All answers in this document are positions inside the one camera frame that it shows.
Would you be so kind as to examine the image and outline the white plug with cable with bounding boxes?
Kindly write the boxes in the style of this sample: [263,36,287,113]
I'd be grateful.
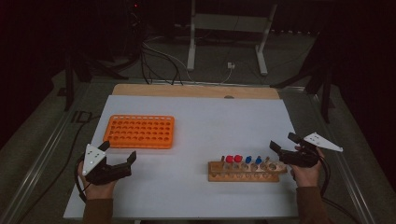
[186,61,236,85]

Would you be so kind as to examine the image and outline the thin black cable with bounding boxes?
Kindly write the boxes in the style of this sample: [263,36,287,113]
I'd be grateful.
[17,115,102,224]

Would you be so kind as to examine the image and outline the person's left hand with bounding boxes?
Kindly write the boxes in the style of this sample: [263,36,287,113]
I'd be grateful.
[77,161,118,201]

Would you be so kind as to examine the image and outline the person's right hand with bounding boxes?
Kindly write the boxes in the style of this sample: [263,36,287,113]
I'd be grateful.
[289,146,325,189]

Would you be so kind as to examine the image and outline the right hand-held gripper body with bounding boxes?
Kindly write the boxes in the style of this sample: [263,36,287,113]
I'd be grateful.
[278,132,345,169]

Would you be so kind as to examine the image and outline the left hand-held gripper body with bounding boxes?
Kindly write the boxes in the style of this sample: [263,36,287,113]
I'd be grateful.
[81,143,133,187]

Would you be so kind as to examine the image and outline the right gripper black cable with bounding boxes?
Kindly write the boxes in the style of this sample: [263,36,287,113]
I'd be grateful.
[317,153,361,223]

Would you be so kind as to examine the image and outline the dark equipment with red light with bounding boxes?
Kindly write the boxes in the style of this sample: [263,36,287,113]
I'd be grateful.
[124,0,148,59]

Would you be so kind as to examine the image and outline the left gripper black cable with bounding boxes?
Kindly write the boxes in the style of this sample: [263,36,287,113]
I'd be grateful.
[74,154,89,203]

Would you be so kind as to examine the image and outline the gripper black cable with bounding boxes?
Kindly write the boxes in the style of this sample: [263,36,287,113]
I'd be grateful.
[317,153,361,223]
[74,154,89,203]

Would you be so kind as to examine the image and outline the wooden tube rack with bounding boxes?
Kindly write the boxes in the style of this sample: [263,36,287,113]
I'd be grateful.
[207,160,288,183]

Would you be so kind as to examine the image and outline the black tripod stand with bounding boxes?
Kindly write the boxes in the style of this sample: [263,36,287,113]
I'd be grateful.
[270,31,336,124]
[64,50,139,112]

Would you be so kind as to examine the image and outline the bundle of black cables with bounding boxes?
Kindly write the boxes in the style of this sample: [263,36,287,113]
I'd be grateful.
[139,41,185,86]

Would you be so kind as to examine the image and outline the white metal stand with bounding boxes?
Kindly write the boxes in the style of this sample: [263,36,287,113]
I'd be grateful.
[186,0,278,77]

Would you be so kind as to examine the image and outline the white table sheet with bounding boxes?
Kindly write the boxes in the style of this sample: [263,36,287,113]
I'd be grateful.
[63,94,326,220]

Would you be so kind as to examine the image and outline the orange plastic tube rack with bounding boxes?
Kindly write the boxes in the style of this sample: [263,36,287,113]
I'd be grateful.
[103,114,176,149]

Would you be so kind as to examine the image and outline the aluminium frame rail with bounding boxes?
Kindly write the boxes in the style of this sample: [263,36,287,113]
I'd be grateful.
[306,92,378,224]
[0,81,92,224]

